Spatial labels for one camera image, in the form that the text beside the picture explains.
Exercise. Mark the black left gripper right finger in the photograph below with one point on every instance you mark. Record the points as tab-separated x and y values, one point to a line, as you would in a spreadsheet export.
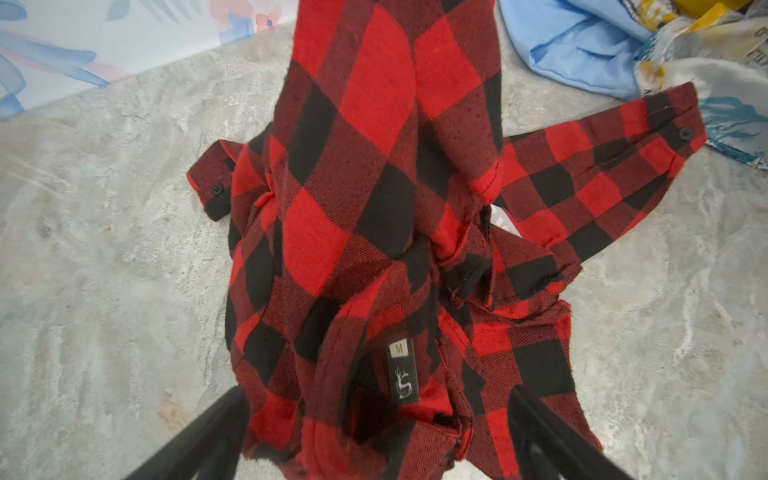
546	447

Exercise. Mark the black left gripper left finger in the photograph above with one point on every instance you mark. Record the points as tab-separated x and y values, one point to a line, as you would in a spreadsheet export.
208	448

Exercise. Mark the red black plaid shirt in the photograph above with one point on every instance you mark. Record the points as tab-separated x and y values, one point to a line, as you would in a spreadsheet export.
397	261

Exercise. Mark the white yellow teal printed cloth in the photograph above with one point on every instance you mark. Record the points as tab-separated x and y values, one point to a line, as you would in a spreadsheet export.
720	47

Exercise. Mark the light blue shirt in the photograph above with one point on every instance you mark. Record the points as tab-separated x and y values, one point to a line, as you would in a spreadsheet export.
589	45

